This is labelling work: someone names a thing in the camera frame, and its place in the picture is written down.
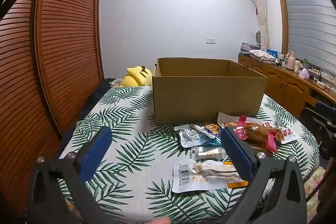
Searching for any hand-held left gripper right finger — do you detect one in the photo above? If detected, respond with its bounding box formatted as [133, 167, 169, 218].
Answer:
[215, 126, 307, 224]

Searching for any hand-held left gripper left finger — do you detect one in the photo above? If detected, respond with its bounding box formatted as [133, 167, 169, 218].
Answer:
[28, 126, 113, 224]

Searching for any clear cream snack packet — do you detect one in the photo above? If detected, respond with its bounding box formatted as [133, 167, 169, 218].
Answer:
[191, 146, 227, 161]

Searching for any shiny blue snack packet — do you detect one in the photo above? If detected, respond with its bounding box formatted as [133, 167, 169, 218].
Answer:
[194, 135, 224, 147]

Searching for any orange and blue snack packet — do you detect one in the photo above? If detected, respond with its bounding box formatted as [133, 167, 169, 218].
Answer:
[205, 122, 223, 136]

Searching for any pink snack packet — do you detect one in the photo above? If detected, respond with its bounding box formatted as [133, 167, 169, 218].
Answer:
[236, 115, 279, 154]

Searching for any small silver snack packet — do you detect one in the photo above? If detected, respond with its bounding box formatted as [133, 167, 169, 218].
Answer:
[190, 123, 211, 135]

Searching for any white barcode snack packet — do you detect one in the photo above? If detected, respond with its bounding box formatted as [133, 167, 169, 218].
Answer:
[172, 159, 249, 193]

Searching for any large silver snack packet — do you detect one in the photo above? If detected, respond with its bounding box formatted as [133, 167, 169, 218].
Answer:
[174, 127, 208, 149]

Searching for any white packet with red label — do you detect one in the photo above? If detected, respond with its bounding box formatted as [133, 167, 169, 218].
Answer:
[217, 112, 298, 145]

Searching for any brown cardboard box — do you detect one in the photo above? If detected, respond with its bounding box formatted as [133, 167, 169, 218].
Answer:
[152, 57, 268, 125]

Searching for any person's left hand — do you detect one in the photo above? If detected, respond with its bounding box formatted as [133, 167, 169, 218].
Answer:
[147, 217, 171, 224]

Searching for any leaf print table cloth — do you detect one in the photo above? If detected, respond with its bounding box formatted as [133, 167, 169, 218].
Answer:
[56, 85, 321, 224]

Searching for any navy bed sheet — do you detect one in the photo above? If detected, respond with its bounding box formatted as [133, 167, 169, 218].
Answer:
[76, 78, 116, 122]

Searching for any floral blanket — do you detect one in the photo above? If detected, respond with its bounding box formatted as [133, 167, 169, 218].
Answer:
[304, 166, 331, 214]

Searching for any wooden cabinet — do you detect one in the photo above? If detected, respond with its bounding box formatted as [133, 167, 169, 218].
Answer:
[238, 55, 336, 119]

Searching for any yellow plush toy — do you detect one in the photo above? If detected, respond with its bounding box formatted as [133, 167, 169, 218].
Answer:
[119, 65, 153, 87]

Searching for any black chair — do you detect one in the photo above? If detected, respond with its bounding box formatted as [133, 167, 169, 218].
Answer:
[304, 101, 336, 159]

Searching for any floral folded cloth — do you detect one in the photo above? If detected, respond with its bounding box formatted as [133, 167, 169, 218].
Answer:
[248, 49, 276, 64]

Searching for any pink thermos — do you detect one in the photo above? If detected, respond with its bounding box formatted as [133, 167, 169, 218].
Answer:
[286, 51, 296, 70]

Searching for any purple folded cloth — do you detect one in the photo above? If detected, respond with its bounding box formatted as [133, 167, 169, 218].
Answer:
[240, 42, 260, 55]

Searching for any white power strip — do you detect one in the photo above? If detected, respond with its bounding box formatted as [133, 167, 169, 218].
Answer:
[314, 77, 331, 89]

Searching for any brown louvered wardrobe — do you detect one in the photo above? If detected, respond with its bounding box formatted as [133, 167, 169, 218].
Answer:
[0, 0, 104, 214]

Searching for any beige floral curtain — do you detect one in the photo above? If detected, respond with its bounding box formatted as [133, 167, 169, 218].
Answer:
[248, 0, 271, 50]

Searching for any grey window blind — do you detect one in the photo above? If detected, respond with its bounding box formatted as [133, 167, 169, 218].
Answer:
[280, 0, 336, 77]

